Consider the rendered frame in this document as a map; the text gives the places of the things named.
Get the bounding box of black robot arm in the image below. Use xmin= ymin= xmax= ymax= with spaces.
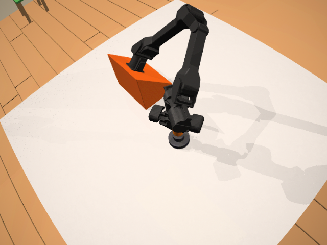
xmin=126 ymin=4 xmax=209 ymax=133

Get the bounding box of dark grey round pedestal with shaft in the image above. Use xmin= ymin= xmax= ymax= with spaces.
xmin=168 ymin=131 xmax=190 ymax=149

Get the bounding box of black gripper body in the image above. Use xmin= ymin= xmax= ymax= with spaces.
xmin=148 ymin=104 xmax=204 ymax=133

